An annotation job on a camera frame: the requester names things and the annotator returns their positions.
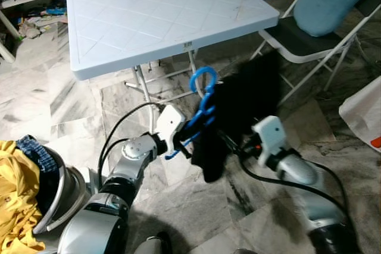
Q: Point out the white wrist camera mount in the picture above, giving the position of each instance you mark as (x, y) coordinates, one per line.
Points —
(169, 126)
(271, 138)

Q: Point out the light blue cushion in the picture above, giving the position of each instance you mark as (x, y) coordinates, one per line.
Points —
(333, 1)

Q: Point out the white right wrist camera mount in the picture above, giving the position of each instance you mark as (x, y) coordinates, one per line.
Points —
(271, 138)

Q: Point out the white folding chair grey seat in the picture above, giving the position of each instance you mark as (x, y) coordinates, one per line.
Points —
(297, 43)

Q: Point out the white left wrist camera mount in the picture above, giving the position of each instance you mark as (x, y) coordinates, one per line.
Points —
(169, 126)

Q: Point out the blue plastic clothes hanger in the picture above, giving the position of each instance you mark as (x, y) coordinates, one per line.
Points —
(204, 96)

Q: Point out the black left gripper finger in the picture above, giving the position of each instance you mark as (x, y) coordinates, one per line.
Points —
(202, 123)

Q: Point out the blue plaid shirt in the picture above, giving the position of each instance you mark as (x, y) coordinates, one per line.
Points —
(36, 150)

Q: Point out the black garment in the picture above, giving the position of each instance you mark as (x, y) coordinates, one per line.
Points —
(250, 99)

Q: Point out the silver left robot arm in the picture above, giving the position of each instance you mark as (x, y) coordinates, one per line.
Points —
(134, 159)

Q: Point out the yellow shirt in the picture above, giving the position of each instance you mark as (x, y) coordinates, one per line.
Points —
(15, 200)

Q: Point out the grey white laundry basket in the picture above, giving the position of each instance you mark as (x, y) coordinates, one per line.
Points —
(65, 188)

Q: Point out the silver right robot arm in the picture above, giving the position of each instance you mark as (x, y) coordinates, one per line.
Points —
(297, 171)

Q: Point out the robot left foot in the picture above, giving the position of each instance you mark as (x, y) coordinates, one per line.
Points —
(152, 243)

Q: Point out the white shirt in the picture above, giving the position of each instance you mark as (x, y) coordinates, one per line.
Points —
(360, 111)

